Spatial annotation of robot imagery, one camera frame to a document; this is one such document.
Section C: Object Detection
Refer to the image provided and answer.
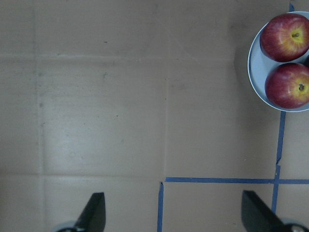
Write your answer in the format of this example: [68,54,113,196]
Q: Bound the red apple on plate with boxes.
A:
[260,13,309,62]
[265,63,309,109]

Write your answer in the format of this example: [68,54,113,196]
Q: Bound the white round plate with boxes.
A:
[247,25,309,113]

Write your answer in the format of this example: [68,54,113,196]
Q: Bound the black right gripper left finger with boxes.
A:
[52,192,106,232]

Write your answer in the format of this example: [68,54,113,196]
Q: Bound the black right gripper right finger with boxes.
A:
[241,190,309,232]

